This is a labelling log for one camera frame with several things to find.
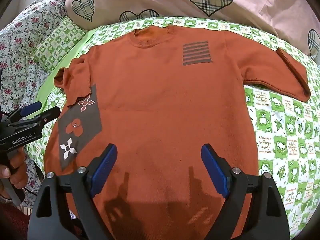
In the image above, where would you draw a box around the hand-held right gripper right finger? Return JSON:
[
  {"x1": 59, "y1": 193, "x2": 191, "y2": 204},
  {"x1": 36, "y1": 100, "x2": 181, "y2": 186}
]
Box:
[{"x1": 201, "y1": 144, "x2": 291, "y2": 240}]

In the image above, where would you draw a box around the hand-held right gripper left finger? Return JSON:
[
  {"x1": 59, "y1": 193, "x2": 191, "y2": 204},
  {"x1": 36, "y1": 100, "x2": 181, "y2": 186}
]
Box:
[{"x1": 27, "y1": 144, "x2": 118, "y2": 240}]

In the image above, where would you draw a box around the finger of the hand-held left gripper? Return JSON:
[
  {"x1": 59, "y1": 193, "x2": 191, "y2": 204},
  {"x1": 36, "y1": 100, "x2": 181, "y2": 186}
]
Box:
[
  {"x1": 7, "y1": 102, "x2": 42, "y2": 121},
  {"x1": 32, "y1": 106, "x2": 61, "y2": 126}
]

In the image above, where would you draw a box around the orange knit sweater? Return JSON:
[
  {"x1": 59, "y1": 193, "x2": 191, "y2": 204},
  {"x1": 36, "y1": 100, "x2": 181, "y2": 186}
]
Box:
[{"x1": 44, "y1": 25, "x2": 311, "y2": 240}]

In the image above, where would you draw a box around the person's left hand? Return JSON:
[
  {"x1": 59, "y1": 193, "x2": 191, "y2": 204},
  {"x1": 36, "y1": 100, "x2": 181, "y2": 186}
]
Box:
[{"x1": 0, "y1": 147, "x2": 29, "y2": 198}]

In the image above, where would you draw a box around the small green checkered pillow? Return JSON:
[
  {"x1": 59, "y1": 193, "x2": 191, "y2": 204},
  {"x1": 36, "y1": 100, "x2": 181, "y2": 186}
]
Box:
[{"x1": 32, "y1": 17, "x2": 88, "y2": 72}]

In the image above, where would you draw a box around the green checkered bedsheet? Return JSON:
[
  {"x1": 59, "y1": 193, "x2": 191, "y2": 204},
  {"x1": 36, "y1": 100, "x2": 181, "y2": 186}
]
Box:
[{"x1": 25, "y1": 16, "x2": 320, "y2": 240}]

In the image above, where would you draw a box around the person's dark red garment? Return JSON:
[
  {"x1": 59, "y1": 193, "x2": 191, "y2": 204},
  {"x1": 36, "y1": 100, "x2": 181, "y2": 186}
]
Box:
[{"x1": 0, "y1": 197, "x2": 32, "y2": 240}]

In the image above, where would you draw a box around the pink quilt with plaid hearts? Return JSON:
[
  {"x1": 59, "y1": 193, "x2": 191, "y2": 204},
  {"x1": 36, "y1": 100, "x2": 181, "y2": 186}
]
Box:
[{"x1": 65, "y1": 0, "x2": 320, "y2": 63}]

